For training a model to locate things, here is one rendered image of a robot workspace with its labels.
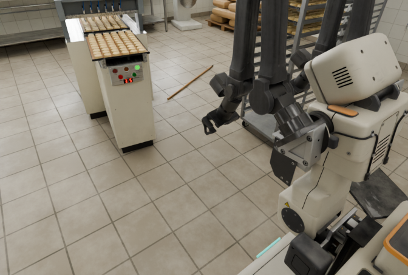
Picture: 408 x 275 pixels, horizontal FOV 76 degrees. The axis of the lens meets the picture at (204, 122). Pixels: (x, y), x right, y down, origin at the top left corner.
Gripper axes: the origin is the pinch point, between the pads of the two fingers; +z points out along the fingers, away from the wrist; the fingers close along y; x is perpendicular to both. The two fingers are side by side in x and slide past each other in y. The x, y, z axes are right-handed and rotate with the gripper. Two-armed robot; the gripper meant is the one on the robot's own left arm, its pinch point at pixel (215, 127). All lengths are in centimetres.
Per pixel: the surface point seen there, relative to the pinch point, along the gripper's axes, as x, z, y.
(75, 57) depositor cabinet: -158, 110, -4
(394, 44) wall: -9, 93, -426
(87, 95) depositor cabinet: -141, 144, -4
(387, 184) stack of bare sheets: 88, 71, -145
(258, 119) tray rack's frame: -21, 108, -122
